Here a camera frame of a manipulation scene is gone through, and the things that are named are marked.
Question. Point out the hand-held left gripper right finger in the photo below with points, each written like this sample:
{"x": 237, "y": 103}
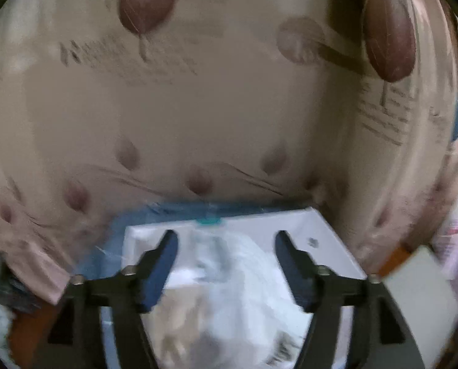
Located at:
{"x": 296, "y": 273}

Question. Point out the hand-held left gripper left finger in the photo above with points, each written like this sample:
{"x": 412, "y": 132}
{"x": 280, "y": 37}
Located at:
{"x": 158, "y": 269}

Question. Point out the white shoe box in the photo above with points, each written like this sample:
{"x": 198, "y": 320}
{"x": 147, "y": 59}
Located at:
{"x": 328, "y": 246}

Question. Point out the white underwear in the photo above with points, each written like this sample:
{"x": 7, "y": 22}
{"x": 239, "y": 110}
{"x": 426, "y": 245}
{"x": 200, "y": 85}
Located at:
{"x": 232, "y": 296}

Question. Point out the blue checked tablecloth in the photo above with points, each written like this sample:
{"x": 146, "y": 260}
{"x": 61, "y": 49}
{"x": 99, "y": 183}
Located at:
{"x": 175, "y": 209}

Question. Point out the white cabinet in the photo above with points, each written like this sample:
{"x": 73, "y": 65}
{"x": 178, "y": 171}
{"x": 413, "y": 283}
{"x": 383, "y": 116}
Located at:
{"x": 417, "y": 303}

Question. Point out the green plaid bedding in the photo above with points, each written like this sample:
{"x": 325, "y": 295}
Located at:
{"x": 2, "y": 276}

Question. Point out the beige leaf print curtain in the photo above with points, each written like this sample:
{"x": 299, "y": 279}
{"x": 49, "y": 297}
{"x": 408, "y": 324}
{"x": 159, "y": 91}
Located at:
{"x": 213, "y": 123}

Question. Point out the wooden frame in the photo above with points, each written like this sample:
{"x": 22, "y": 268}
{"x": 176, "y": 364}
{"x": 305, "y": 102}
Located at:
{"x": 396, "y": 259}

